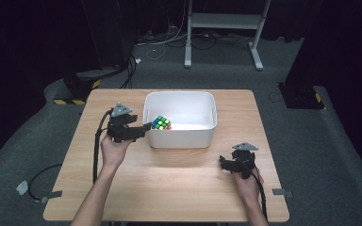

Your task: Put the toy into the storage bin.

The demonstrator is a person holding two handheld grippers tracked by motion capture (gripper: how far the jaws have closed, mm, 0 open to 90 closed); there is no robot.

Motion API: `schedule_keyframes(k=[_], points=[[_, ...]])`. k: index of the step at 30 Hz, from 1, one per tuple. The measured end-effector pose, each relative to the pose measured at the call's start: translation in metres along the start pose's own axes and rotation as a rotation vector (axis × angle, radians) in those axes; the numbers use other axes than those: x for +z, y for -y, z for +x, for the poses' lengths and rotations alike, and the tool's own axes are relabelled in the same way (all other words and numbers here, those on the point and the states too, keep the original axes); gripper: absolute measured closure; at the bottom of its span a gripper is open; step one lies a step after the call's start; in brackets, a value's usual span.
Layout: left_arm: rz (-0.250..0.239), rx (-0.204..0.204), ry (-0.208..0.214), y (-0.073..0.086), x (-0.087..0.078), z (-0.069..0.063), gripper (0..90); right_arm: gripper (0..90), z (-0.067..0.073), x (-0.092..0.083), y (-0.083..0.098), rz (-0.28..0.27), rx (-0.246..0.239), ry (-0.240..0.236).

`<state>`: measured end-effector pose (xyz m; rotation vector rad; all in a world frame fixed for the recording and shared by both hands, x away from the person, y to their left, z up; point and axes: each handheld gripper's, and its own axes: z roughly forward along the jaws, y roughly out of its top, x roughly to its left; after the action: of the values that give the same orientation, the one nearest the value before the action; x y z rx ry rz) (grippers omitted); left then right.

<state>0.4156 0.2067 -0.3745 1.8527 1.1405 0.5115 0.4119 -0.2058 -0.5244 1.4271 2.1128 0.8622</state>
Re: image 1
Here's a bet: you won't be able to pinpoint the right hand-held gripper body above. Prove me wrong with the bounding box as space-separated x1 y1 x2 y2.
230 142 260 180

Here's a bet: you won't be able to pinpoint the black base with yellow mark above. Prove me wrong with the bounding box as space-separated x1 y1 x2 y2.
277 82 326 110

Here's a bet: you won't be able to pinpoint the white floor cable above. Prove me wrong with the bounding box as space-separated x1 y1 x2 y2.
134 0 190 61

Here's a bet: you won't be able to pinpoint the grey metal stand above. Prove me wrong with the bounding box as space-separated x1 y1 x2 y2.
183 0 272 72

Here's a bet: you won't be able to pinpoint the black cable bundle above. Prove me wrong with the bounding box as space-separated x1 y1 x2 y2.
119 54 138 89

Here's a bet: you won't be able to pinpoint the grey tape strip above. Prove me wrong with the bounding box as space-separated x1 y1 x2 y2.
271 187 293 199
39 189 63 203

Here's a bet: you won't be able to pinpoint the person's left hand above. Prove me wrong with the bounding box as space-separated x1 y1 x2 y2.
100 134 134 171

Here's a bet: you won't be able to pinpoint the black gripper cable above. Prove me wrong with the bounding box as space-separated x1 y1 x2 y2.
92 107 113 185
238 157 269 222

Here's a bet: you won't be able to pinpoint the multicoloured puzzle cube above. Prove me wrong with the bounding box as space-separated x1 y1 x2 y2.
151 114 173 131

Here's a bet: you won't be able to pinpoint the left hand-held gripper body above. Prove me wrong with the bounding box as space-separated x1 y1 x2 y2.
106 102 140 144

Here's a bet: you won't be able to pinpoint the black base with yellow stripes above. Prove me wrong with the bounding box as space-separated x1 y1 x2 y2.
53 73 103 106

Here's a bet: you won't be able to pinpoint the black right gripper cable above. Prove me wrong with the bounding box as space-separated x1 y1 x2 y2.
238 157 269 222

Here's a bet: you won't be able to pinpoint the white plastic bin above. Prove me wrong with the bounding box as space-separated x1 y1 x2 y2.
141 90 219 150

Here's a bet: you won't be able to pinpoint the black cables under stand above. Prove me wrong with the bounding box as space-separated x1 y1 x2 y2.
135 28 253 52

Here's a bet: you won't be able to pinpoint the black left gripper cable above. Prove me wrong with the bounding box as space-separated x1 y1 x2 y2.
92 107 113 185

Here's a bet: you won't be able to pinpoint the black floor cable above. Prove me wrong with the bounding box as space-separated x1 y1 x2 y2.
27 163 63 202

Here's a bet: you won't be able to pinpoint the person's right hand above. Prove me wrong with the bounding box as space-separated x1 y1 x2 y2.
234 166 264 205

